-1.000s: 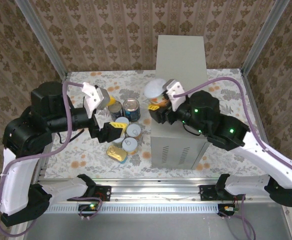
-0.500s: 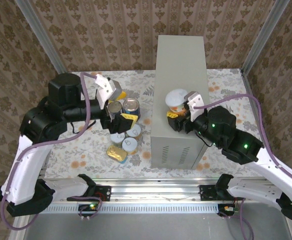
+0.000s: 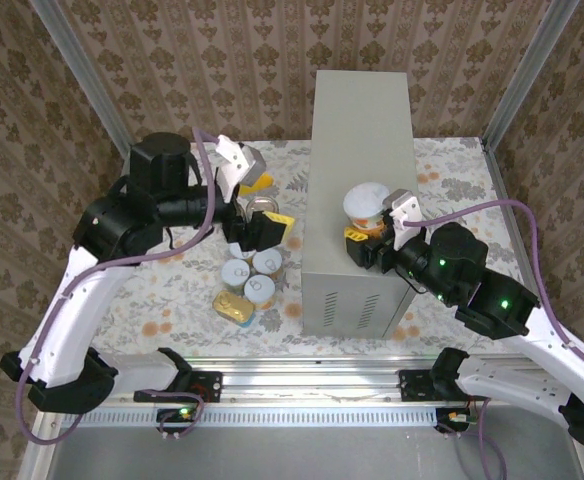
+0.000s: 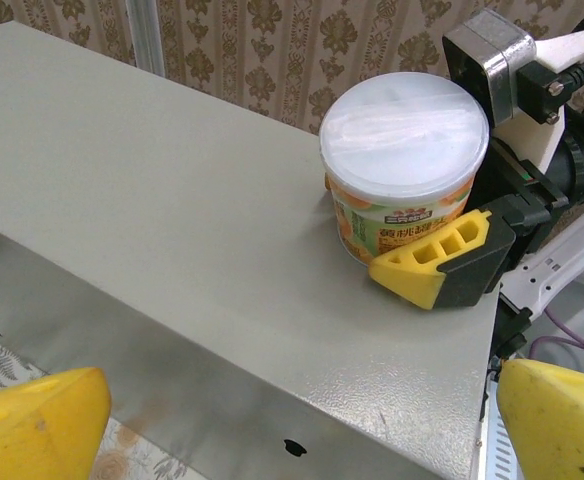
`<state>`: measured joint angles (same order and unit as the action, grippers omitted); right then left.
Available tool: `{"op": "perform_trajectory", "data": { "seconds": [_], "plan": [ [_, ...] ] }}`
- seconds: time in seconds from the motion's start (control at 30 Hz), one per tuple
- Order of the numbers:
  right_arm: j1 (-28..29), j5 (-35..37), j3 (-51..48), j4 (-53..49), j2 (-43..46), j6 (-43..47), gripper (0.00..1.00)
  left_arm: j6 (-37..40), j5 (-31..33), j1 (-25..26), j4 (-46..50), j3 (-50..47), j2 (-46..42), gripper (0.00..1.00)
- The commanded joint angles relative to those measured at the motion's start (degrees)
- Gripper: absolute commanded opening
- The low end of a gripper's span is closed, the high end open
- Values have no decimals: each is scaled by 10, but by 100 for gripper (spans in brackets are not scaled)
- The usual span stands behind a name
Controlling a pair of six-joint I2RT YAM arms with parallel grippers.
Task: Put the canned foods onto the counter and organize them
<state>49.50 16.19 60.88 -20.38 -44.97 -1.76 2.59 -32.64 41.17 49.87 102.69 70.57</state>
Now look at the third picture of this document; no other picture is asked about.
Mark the small circuit board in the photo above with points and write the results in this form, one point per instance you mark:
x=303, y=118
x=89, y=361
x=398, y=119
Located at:
x=454, y=417
x=179, y=414

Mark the tall blue can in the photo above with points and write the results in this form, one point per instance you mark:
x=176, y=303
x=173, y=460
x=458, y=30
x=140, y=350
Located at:
x=262, y=204

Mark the aluminium frame post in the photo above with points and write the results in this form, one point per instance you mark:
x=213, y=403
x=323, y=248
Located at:
x=91, y=85
x=528, y=75

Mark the gold rectangular tin blue side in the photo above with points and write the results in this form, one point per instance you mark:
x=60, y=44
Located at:
x=232, y=306

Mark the aluminium table side rail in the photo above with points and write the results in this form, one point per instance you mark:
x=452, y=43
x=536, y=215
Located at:
x=500, y=190
x=34, y=450

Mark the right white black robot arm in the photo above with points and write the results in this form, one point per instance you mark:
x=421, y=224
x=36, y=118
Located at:
x=517, y=390

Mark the yellow label can white lid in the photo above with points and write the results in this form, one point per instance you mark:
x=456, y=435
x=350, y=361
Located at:
x=259, y=289
x=235, y=272

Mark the green label can white lid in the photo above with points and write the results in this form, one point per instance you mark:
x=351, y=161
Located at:
x=239, y=252

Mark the floral table covering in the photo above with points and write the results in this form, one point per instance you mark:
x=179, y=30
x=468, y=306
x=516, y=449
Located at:
x=182, y=310

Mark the aluminium front rail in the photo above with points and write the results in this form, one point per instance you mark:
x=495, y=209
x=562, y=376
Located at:
x=312, y=380

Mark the orange green can plastic lid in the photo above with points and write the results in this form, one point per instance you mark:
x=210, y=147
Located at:
x=364, y=200

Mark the orange label can white lid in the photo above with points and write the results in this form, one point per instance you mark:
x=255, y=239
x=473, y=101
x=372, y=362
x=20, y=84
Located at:
x=267, y=260

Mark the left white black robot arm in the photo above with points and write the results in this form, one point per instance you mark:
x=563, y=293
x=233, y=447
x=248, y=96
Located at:
x=77, y=310

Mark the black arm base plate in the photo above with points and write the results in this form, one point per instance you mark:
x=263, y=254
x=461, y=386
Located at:
x=209, y=385
x=412, y=387

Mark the grey metal box counter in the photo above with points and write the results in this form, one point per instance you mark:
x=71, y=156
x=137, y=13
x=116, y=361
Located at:
x=357, y=150

